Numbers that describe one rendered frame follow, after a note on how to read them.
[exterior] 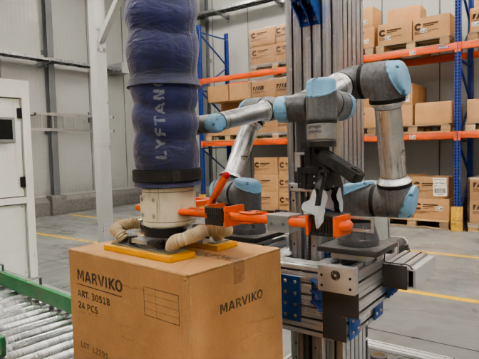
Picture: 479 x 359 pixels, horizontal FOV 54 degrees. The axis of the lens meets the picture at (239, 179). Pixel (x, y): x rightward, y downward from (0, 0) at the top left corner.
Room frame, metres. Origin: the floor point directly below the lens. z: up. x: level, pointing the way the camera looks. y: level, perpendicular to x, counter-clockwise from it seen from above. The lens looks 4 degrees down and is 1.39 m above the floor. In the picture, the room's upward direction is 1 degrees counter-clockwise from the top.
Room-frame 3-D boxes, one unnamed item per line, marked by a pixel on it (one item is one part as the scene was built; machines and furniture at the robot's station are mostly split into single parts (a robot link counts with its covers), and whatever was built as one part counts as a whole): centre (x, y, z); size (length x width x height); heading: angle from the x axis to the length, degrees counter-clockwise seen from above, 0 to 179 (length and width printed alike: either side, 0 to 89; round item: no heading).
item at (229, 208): (1.38, 0.05, 1.21); 0.10 x 0.08 x 0.06; 139
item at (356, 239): (1.72, -0.43, 1.09); 0.15 x 0.15 x 0.10
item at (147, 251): (1.47, 0.30, 1.10); 0.34 x 0.10 x 0.05; 49
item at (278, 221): (1.24, -0.12, 1.20); 0.07 x 0.07 x 0.04; 49
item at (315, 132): (1.17, -0.20, 1.43); 0.08 x 0.08 x 0.05
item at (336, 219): (1.14, -0.21, 1.21); 0.08 x 0.07 x 0.05; 49
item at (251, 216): (1.50, 0.01, 1.21); 0.93 x 0.30 x 0.04; 49
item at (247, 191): (2.02, -0.03, 1.20); 0.13 x 0.12 x 0.14; 43
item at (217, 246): (1.61, 0.17, 1.10); 0.34 x 0.10 x 0.05; 49
